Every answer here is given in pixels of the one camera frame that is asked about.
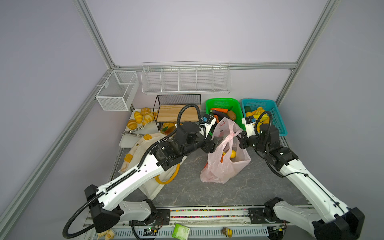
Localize croissant bread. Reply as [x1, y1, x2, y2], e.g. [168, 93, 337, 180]
[141, 108, 158, 126]
[134, 111, 144, 124]
[127, 120, 138, 130]

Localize croissant bread middle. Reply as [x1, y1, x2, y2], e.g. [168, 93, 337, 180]
[134, 111, 144, 124]

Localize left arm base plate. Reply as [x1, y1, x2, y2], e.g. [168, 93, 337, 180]
[129, 209, 171, 226]

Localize white mesh wall box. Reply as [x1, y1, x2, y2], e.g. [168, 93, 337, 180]
[96, 71, 140, 112]

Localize small yellow round toy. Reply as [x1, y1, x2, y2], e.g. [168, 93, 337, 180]
[221, 228, 233, 238]

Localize yellow toy banana pieces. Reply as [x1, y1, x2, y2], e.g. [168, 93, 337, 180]
[97, 230, 116, 240]

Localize croissant bread right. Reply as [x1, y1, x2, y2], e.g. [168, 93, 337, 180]
[141, 108, 158, 126]

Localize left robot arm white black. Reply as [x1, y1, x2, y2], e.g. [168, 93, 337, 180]
[62, 104, 216, 239]

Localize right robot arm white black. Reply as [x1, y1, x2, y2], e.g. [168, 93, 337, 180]
[239, 111, 365, 240]

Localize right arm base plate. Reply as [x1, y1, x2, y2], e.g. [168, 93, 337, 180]
[247, 207, 289, 224]

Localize white canvas tote bag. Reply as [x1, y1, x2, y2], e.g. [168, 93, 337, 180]
[119, 133, 187, 200]

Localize teal plastic basket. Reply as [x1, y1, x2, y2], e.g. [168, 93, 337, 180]
[241, 99, 288, 137]

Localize orange carrot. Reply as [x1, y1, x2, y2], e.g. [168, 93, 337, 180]
[210, 108, 229, 114]

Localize croissant bread front left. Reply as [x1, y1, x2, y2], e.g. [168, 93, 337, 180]
[127, 120, 138, 130]

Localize black wire shelf wooden board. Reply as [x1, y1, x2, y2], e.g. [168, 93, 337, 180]
[153, 94, 202, 130]

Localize dark purple eggplant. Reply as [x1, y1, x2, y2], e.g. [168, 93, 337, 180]
[211, 110, 229, 119]

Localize white wire wall basket long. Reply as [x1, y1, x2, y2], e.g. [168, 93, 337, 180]
[141, 61, 232, 95]

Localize brown potato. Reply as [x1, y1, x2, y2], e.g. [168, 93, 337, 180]
[227, 110, 237, 121]

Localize green plastic basket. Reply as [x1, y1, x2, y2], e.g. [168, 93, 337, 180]
[206, 98, 246, 130]

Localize pink plastic grocery bag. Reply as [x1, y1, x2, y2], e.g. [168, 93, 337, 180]
[200, 118, 251, 184]

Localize metal tongs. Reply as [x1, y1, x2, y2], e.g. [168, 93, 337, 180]
[121, 126, 144, 138]

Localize green small box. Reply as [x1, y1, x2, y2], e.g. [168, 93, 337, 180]
[172, 224, 191, 240]

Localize white bread tray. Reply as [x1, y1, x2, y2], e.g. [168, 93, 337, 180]
[119, 109, 158, 149]

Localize yellow banana bunch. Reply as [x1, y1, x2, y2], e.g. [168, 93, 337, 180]
[246, 107, 271, 124]

